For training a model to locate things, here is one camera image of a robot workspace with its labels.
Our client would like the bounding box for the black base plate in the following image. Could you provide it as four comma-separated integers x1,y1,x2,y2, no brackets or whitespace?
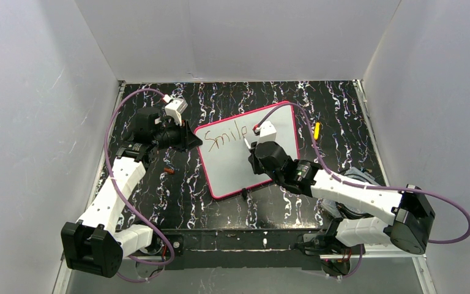
123,229,351,271

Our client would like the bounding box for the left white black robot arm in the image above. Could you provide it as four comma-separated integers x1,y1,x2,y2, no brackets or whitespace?
61,105,202,278

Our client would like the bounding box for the red marker cap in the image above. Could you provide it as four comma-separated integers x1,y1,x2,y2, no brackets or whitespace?
164,168,175,175

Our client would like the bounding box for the white marker pen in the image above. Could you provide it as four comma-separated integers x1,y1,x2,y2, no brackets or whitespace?
244,137,251,149

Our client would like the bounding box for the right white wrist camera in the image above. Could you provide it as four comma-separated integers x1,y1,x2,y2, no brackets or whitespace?
253,121,277,144

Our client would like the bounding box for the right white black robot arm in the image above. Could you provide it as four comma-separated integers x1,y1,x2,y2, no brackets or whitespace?
248,141,435,255

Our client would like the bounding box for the yellow marker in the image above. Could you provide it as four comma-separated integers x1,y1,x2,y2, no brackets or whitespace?
313,122,321,140

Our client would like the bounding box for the black whiteboard stand clip left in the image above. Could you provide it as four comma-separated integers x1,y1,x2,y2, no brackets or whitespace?
241,189,248,202

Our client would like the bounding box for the aluminium rail frame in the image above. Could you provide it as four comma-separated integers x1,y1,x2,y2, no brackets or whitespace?
52,81,433,294

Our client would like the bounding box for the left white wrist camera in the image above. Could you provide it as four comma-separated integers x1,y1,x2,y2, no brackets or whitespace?
163,94,188,126

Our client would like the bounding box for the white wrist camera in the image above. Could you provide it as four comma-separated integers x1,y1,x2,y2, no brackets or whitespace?
163,94,188,126
253,121,277,144

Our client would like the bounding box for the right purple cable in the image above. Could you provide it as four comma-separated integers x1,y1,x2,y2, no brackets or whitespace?
253,101,470,279

